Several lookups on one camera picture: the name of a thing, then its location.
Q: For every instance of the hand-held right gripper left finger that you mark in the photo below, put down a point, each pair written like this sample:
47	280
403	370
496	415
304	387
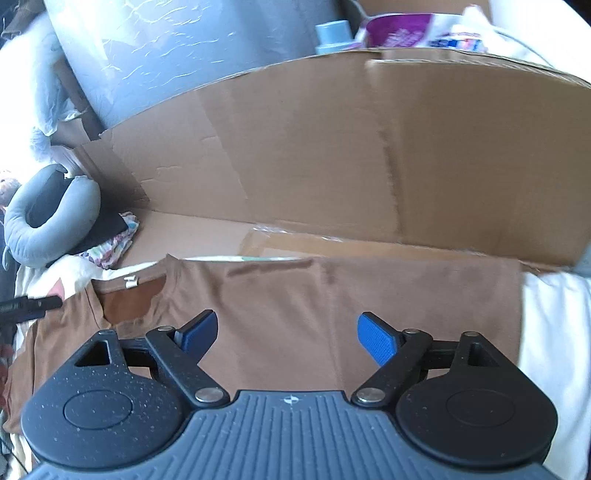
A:
203	330

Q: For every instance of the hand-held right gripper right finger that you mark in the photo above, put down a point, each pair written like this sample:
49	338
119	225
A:
376	339

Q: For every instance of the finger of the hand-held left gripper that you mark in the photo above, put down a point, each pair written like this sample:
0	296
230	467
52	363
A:
27	307

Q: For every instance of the brown printed t-shirt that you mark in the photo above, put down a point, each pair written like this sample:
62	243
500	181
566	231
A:
286	295

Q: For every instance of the grey neck pillow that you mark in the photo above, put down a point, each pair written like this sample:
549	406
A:
27	226

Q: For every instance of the colourful floral cloth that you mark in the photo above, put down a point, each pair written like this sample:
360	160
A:
115	247

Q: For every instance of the black cloth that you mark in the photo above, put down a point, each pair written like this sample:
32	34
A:
101	228

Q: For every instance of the cream bear print bedsheet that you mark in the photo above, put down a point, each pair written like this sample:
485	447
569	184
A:
554	346

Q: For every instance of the brown cardboard sheet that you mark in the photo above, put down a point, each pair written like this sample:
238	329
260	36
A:
323	147

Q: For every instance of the white plastic-wrapped pillow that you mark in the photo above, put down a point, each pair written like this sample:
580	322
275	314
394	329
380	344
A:
41	78

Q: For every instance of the grey plastic-wrapped mattress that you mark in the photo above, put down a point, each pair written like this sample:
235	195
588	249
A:
184	46

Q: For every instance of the blue-grey bottle cap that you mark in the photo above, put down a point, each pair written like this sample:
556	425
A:
334	37

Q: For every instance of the purple printed package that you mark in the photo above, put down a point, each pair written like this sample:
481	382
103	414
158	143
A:
406	30

